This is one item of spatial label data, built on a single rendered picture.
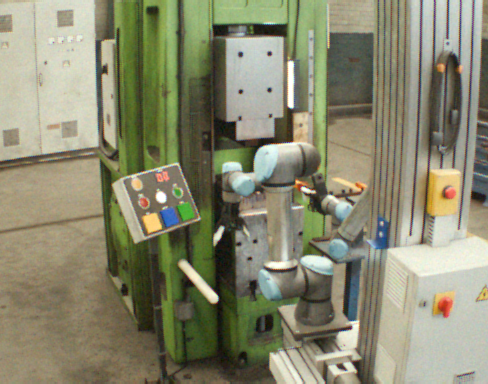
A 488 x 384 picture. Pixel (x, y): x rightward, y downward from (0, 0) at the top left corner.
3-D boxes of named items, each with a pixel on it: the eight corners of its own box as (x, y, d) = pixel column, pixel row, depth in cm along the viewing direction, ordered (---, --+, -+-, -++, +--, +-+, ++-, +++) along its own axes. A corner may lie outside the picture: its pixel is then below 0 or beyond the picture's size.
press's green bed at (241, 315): (297, 357, 348) (300, 285, 334) (237, 372, 334) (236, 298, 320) (257, 316, 397) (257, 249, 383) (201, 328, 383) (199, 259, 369)
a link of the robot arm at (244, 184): (264, 175, 243) (253, 168, 253) (236, 178, 239) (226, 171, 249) (264, 195, 246) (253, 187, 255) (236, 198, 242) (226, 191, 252)
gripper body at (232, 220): (225, 233, 257) (225, 205, 253) (221, 226, 265) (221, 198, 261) (244, 231, 258) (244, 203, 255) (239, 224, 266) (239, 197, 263)
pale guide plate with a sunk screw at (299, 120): (308, 144, 333) (308, 112, 328) (293, 145, 329) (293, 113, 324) (306, 143, 335) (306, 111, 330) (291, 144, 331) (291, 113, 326)
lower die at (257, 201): (273, 206, 321) (273, 189, 318) (236, 211, 313) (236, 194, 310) (240, 184, 357) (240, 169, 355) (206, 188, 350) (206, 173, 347)
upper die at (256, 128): (274, 137, 310) (274, 118, 307) (236, 140, 302) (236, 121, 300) (240, 122, 347) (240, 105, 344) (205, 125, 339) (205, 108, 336)
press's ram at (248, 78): (298, 116, 312) (298, 37, 300) (226, 122, 298) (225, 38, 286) (262, 103, 349) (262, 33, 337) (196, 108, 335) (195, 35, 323)
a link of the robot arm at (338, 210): (339, 227, 245) (340, 206, 242) (325, 219, 254) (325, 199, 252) (356, 223, 248) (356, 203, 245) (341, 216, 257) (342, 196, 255)
